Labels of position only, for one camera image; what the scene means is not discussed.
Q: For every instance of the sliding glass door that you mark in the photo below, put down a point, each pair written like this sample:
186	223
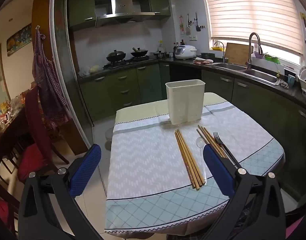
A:
68	80

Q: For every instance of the plastic bag with food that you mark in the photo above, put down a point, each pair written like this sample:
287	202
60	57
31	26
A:
93	70

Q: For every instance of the clear oil bottle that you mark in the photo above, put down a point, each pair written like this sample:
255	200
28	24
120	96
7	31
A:
161	47

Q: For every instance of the black lidded wok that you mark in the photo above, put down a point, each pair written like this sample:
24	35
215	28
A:
116	56

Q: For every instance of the cluttered wooden dining table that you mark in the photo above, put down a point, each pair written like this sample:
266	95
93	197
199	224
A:
7	130

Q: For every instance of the purple bowl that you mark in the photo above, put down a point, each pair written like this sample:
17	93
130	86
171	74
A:
259	55

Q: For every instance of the white hanging spatula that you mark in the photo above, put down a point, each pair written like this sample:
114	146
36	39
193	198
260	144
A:
188	30

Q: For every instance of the pink hanging utensil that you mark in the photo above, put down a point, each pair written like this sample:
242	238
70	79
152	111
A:
181	25

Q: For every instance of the small steel pot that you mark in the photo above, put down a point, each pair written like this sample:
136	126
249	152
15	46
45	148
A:
160	55

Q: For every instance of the checked apron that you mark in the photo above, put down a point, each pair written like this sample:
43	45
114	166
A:
49	80

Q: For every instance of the black hanging spatula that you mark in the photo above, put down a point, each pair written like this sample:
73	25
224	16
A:
198	27

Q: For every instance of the steel range hood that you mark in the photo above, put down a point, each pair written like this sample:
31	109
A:
121	5

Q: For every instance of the tall steel faucet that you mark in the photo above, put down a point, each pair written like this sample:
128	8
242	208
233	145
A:
249	55

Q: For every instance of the cream cloth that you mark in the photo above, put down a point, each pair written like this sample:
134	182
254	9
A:
138	115

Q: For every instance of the white patterned teal-bordered tablecloth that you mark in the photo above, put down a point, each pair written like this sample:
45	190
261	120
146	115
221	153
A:
148	155

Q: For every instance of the black gas stove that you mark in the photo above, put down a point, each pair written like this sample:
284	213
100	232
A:
128	61

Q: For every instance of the steel double sink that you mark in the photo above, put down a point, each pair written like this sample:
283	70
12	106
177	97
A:
258	73

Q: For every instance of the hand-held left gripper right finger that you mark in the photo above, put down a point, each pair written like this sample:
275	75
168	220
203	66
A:
218	171

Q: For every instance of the clear plastic spoon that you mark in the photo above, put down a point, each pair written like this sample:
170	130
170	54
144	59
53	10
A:
200	142

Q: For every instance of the wooden chopstick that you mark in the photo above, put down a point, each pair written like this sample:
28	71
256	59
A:
205	134
214	140
210	138
192	157
201	136
187	159
184	160

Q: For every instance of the green basket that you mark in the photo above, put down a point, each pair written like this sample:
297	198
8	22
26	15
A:
272	58

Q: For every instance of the red seat cushion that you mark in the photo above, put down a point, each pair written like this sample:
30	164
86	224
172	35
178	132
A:
30	162

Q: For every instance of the white plastic utensil holder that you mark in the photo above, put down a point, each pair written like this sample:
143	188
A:
184	105

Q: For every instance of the grey dishcloth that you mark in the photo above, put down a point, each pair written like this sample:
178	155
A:
284	84

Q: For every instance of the green base cabinets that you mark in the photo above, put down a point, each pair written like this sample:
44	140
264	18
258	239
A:
148	85

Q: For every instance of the white rice cooker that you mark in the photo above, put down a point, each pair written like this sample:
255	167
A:
185	52

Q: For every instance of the yellow basket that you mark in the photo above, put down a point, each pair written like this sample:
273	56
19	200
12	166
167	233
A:
217	48

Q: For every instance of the small steel faucet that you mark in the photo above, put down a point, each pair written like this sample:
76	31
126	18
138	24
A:
224	55

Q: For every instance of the dark sauce bottle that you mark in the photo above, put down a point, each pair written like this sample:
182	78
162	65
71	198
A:
182	43

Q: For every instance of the wooden cutting board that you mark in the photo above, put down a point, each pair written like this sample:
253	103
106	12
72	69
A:
238	53

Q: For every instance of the black cooking pot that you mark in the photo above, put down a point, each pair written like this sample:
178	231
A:
207	55

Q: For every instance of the wall poster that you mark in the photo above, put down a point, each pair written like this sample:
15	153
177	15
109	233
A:
19	40

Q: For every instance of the white window blind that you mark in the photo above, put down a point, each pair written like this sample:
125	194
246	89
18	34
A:
253	12

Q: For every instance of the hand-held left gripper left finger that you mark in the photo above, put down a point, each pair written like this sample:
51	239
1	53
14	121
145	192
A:
86	170

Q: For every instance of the pink cloth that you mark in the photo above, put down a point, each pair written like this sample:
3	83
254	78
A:
202	61

